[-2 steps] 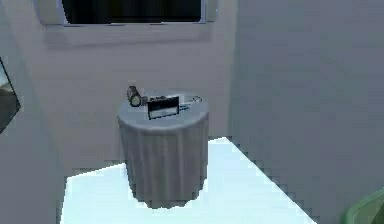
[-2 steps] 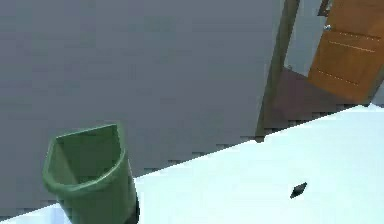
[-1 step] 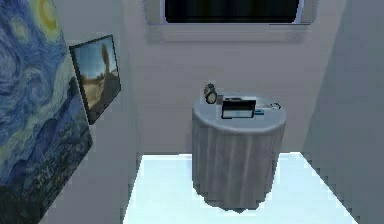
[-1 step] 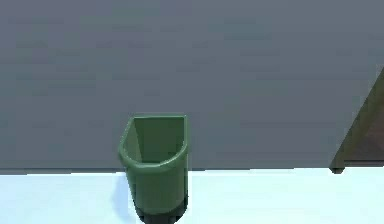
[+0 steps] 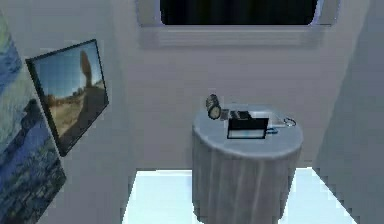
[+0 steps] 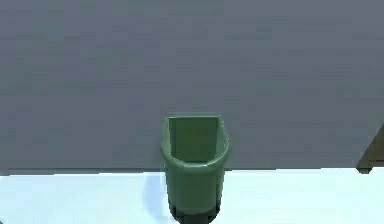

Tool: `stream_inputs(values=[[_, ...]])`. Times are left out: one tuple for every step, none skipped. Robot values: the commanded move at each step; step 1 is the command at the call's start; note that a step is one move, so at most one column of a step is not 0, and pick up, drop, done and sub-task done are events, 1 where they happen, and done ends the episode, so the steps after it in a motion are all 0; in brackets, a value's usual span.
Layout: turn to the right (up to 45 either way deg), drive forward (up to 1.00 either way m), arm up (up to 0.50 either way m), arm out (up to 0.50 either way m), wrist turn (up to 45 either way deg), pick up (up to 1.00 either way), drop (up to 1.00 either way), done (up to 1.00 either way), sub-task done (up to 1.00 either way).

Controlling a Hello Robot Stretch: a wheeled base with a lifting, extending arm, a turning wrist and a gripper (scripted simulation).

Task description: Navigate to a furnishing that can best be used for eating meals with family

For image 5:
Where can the white framed window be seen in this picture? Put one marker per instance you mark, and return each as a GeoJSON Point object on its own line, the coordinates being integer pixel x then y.
{"type": "Point", "coordinates": [238, 13]}

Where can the blue unframed wall painting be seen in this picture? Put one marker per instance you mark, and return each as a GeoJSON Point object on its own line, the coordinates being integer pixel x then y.
{"type": "Point", "coordinates": [23, 156]}

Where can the black framed landscape picture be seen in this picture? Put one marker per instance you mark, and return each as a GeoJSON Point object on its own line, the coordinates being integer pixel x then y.
{"type": "Point", "coordinates": [71, 93]}

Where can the round grey alarm clock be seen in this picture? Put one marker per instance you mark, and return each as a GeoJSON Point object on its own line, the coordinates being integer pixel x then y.
{"type": "Point", "coordinates": [213, 106]}

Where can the round white draped table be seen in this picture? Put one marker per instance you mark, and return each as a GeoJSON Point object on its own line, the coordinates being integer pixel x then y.
{"type": "Point", "coordinates": [245, 180]}

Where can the black open laptop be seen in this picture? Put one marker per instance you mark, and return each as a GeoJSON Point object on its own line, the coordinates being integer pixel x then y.
{"type": "Point", "coordinates": [247, 128]}

